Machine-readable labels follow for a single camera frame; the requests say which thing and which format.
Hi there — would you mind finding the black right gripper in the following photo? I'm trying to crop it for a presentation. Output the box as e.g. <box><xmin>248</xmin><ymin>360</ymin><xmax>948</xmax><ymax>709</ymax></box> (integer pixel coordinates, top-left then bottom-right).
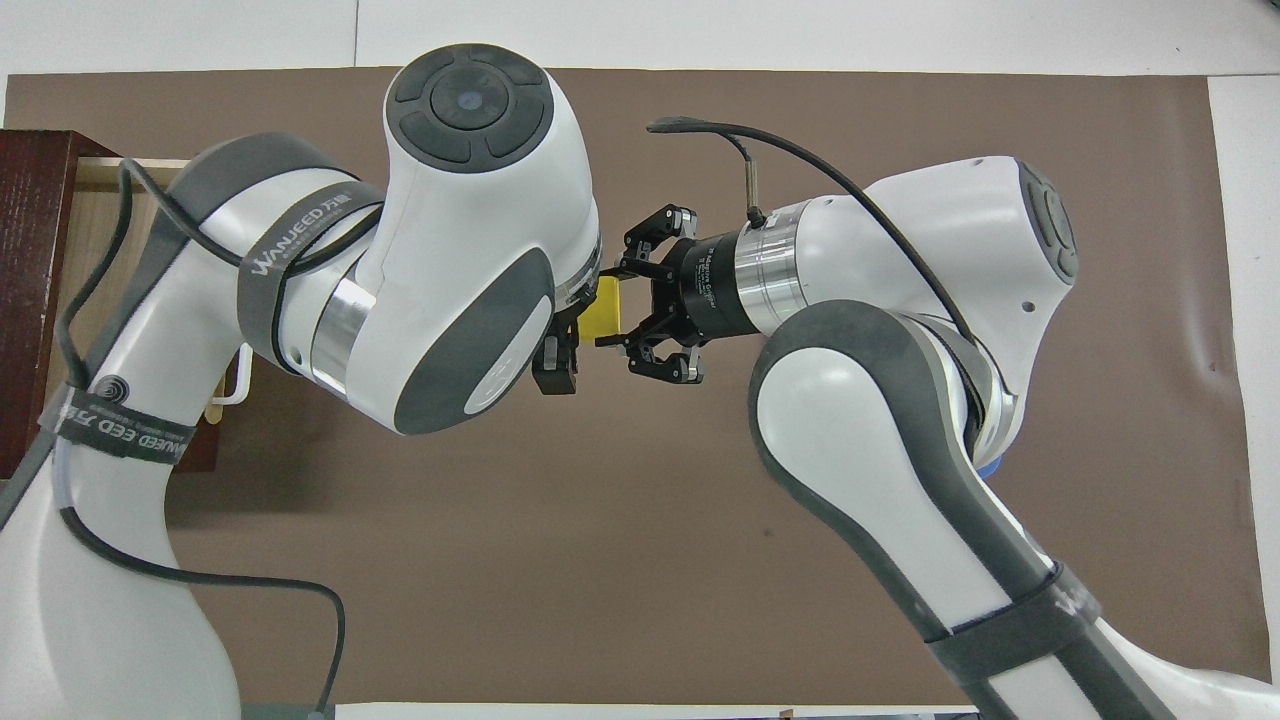
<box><xmin>595</xmin><ymin>205</ymin><xmax>749</xmax><ymax>386</ymax></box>

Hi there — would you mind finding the yellow cube block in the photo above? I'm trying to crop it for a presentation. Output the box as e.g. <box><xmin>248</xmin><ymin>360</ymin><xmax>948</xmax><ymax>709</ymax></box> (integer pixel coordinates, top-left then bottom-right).
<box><xmin>580</xmin><ymin>278</ymin><xmax>627</xmax><ymax>341</ymax></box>

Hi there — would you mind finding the brown paper table mat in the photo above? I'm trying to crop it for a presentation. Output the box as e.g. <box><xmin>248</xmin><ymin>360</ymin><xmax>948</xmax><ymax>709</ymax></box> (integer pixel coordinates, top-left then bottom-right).
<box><xmin>0</xmin><ymin>66</ymin><xmax>1271</xmax><ymax>706</ymax></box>

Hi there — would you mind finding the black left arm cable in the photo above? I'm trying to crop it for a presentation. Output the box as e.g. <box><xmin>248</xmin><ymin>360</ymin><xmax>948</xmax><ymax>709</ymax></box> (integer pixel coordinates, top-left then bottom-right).
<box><xmin>0</xmin><ymin>158</ymin><xmax>347</xmax><ymax>720</ymax></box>

